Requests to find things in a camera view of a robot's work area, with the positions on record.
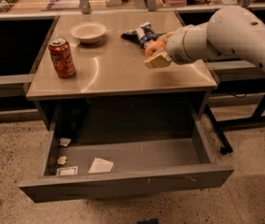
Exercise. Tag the black table leg frame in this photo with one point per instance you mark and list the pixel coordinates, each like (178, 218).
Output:
(257, 118)

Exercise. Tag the grey counter cabinet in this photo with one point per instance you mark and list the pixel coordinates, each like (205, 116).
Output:
(113, 65)

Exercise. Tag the grey open drawer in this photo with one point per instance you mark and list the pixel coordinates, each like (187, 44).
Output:
(161, 150)

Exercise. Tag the white bowl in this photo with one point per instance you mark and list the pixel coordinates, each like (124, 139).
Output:
(88, 32)

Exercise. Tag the blue white chip bag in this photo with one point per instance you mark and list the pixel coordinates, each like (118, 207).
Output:
(143, 35)

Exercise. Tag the orange fruit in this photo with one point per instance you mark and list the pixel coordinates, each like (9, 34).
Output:
(154, 46)

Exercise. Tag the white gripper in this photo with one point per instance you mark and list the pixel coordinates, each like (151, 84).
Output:
(178, 48)

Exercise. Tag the white paper sheet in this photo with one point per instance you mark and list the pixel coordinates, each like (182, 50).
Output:
(100, 165)

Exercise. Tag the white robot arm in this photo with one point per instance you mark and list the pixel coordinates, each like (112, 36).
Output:
(232, 32)

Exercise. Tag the orange soda can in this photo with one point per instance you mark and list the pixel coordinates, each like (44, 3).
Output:
(61, 57)

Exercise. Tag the small torn paper scrap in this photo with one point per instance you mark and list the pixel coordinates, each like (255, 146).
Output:
(62, 160)

